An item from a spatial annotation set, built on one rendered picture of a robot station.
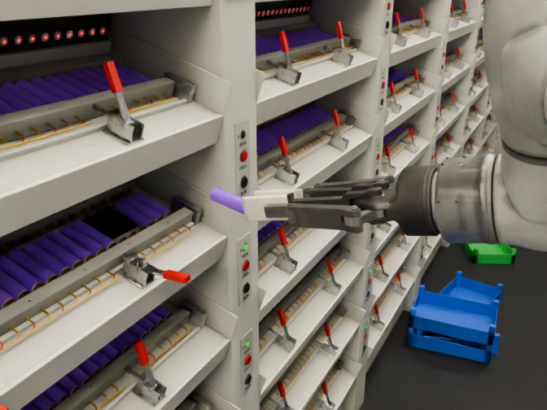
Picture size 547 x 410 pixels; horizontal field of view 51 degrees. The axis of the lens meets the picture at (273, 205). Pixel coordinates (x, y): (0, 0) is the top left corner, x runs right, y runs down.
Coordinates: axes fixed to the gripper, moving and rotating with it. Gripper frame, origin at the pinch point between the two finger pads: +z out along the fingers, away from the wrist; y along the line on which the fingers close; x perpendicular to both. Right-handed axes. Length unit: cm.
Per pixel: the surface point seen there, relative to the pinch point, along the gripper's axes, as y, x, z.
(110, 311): 14.7, 8.0, 16.4
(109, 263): 10.2, 3.9, 19.5
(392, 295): -130, 80, 35
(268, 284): -28.3, 25.6, 22.0
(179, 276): 8.0, 6.4, 10.4
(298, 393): -44, 63, 30
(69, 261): 13.3, 2.3, 22.7
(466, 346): -129, 99, 10
